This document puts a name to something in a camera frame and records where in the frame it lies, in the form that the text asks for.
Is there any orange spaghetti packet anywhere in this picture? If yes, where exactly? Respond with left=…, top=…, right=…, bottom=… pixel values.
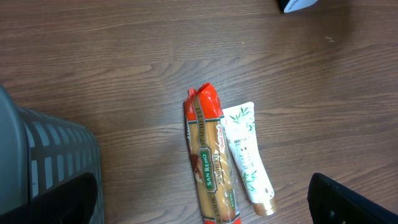
left=183, top=83, right=241, bottom=224

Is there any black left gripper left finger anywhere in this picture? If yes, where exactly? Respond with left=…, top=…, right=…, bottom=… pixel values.
left=1, top=172, right=98, bottom=224

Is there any white gold-capped cream tube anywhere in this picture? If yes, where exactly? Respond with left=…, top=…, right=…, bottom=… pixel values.
left=221, top=102, right=277, bottom=216

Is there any grey plastic shopping basket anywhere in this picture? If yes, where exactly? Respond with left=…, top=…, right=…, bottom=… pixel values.
left=1, top=88, right=104, bottom=224

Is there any white barcode scanner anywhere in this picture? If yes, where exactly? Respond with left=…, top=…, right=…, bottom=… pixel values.
left=277, top=0, right=318, bottom=14

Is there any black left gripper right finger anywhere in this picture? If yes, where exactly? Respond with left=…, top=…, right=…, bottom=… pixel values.
left=307, top=173, right=397, bottom=224

